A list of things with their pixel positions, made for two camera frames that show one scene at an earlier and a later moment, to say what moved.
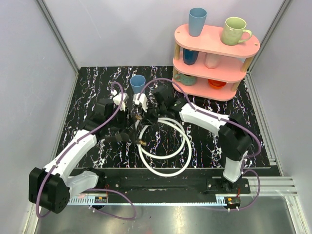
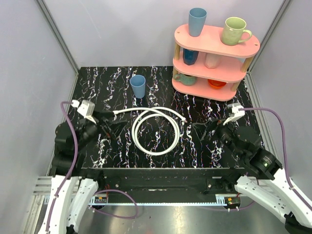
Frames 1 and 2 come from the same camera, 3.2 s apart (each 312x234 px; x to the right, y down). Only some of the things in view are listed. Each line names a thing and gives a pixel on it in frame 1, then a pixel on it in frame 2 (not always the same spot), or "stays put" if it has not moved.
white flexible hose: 181,126 -> 177,117
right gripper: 149,119 -> 202,128
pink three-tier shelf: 207,68 stays put
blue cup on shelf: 197,16 stays put
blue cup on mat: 137,82 stays put
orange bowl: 215,84 stays put
